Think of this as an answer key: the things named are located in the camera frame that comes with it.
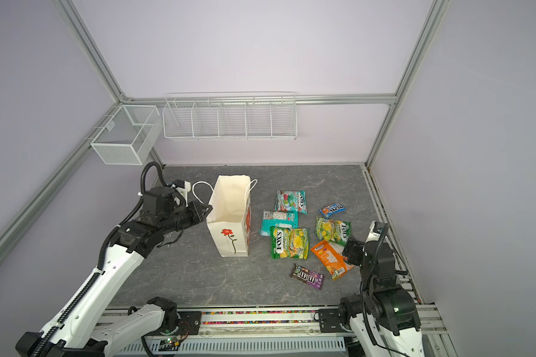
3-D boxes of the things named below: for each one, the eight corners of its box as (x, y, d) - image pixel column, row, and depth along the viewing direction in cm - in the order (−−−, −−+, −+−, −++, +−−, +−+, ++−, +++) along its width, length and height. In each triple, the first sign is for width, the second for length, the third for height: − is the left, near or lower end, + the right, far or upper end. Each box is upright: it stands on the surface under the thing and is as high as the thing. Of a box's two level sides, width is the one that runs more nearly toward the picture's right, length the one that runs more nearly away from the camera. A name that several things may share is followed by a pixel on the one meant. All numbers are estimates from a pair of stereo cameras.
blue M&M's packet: (325, 218, 102) (326, 214, 99) (320, 212, 104) (321, 208, 102) (343, 211, 105) (345, 207, 102) (338, 205, 107) (340, 200, 104)
